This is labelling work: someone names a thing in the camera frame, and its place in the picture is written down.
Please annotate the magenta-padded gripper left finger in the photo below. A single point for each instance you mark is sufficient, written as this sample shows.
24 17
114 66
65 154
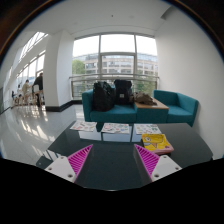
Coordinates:
63 167

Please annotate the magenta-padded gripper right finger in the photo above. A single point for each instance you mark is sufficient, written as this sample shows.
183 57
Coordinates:
165 166

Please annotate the orange pink cartoon towel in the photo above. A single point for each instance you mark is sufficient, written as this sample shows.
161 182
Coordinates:
155 141

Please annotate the printed sticker sheet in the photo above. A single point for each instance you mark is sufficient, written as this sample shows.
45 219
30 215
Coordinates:
115 128
83 126
147 129

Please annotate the wooden top corner table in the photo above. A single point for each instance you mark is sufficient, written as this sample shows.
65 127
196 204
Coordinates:
151 113

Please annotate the teal sofa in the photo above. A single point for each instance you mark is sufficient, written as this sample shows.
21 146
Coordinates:
116 116
181 108

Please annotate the brown jacket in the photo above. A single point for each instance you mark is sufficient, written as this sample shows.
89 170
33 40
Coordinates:
143 98

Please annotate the bulky black backpack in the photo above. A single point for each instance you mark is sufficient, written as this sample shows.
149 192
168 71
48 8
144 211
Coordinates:
103 97

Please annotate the person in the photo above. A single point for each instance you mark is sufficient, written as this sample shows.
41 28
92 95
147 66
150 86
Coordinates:
25 89
38 86

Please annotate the black backpack with label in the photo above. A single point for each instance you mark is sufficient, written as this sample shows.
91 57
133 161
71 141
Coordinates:
122 91

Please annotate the metal window railing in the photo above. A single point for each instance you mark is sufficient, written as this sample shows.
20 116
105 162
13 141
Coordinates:
83 77

